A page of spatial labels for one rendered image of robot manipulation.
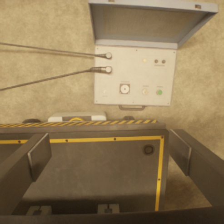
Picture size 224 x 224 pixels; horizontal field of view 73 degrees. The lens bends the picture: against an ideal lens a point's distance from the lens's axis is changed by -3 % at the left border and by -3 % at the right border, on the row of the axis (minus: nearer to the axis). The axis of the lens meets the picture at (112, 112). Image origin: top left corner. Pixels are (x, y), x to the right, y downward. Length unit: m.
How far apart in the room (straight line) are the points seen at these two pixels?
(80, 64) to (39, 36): 0.23
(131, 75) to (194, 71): 0.35
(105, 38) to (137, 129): 0.43
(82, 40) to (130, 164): 0.60
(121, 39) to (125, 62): 0.10
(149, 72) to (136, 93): 0.12
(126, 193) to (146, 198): 0.08
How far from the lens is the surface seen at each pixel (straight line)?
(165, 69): 0.79
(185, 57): 0.89
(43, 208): 0.72
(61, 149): 0.56
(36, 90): 0.88
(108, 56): 0.71
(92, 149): 0.54
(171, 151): 0.17
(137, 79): 0.76
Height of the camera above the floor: 0.80
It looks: 76 degrees down
